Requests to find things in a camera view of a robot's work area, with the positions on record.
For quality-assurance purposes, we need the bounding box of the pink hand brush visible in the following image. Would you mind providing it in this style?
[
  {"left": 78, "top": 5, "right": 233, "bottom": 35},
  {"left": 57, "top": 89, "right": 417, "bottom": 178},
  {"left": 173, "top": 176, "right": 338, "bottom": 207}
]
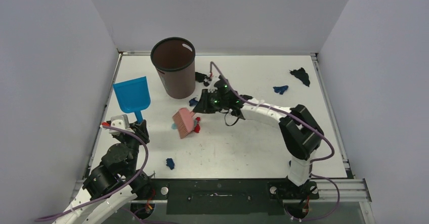
[{"left": 172, "top": 108, "right": 195, "bottom": 139}]

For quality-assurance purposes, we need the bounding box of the blue plastic dustpan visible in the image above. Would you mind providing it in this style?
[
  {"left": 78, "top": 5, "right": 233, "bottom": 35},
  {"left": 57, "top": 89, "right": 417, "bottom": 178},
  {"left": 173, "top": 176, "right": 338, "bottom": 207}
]
[{"left": 113, "top": 76, "right": 151, "bottom": 123}]

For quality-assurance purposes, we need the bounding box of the light blue paper scrap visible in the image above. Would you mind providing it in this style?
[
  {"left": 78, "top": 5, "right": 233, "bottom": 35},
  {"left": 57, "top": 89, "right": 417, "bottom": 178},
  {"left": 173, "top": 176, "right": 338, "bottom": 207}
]
[{"left": 171, "top": 119, "right": 198, "bottom": 129}]

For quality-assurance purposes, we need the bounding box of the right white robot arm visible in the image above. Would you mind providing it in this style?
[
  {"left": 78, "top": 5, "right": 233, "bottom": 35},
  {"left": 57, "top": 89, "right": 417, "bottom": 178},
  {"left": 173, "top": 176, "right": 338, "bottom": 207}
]
[{"left": 193, "top": 79, "right": 323, "bottom": 198}]

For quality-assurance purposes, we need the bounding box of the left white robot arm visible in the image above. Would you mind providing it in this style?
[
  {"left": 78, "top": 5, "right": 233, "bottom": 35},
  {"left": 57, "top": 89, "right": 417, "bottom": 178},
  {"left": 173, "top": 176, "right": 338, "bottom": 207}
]
[{"left": 53, "top": 120, "right": 155, "bottom": 223}]

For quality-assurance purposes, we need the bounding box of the dark blue scrap by bin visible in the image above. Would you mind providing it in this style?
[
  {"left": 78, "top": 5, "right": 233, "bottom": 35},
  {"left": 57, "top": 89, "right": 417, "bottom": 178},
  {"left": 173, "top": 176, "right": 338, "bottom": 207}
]
[{"left": 189, "top": 97, "right": 199, "bottom": 107}]

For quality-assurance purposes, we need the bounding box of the black paper scrap near bin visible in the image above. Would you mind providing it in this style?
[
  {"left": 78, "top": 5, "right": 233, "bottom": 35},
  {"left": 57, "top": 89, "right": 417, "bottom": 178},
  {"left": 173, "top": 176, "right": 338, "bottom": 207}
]
[{"left": 195, "top": 72, "right": 207, "bottom": 83}]

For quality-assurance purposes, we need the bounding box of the dark blue scrap front left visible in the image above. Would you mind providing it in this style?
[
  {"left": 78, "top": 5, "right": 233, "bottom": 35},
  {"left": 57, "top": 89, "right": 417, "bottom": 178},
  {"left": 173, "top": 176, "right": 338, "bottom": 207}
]
[{"left": 166, "top": 158, "right": 175, "bottom": 170}]

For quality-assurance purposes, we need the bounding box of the brown cylindrical waste bin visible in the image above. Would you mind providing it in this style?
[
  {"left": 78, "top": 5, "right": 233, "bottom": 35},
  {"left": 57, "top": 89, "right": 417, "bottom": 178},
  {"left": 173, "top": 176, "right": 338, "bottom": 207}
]
[{"left": 150, "top": 37, "right": 196, "bottom": 99}]

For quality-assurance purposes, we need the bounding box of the dark blue scrap right side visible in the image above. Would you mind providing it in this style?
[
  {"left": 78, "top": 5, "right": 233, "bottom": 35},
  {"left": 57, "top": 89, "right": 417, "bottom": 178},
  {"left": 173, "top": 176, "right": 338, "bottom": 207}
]
[{"left": 273, "top": 85, "right": 289, "bottom": 95}]

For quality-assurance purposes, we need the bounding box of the black paper scrap far corner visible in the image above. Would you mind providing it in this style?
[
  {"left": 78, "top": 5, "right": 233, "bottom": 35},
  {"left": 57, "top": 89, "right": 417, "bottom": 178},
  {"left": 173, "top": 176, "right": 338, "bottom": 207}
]
[{"left": 289, "top": 67, "right": 311, "bottom": 87}]

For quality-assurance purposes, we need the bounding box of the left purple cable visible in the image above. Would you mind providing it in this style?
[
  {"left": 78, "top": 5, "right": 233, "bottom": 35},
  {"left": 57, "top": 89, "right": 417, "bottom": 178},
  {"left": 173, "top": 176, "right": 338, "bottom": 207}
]
[{"left": 35, "top": 125, "right": 149, "bottom": 222}]

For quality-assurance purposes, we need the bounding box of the purple cable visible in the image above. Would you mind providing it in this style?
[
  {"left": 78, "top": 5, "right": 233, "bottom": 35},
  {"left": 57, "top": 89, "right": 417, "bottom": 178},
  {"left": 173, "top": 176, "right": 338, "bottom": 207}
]
[
  {"left": 209, "top": 61, "right": 341, "bottom": 222},
  {"left": 35, "top": 125, "right": 149, "bottom": 222}
]

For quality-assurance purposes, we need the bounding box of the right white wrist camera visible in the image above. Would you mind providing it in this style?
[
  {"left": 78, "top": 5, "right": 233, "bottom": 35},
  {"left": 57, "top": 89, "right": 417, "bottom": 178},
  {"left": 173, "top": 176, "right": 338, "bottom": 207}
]
[{"left": 203, "top": 73, "right": 216, "bottom": 93}]

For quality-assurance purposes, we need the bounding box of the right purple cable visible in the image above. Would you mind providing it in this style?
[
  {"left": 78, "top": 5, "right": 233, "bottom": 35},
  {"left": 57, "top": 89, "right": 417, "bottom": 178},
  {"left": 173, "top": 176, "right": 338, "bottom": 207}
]
[{"left": 209, "top": 61, "right": 341, "bottom": 222}]

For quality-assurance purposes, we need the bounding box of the aluminium frame rail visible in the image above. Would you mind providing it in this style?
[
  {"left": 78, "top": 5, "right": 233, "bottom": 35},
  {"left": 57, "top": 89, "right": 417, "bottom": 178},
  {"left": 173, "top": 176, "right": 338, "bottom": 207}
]
[{"left": 70, "top": 178, "right": 372, "bottom": 203}]

